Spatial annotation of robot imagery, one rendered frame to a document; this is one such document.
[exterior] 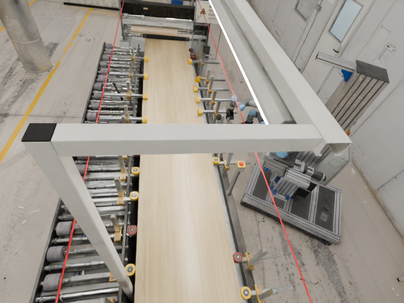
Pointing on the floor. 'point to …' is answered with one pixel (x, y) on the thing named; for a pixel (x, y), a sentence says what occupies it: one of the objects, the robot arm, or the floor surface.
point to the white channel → (183, 138)
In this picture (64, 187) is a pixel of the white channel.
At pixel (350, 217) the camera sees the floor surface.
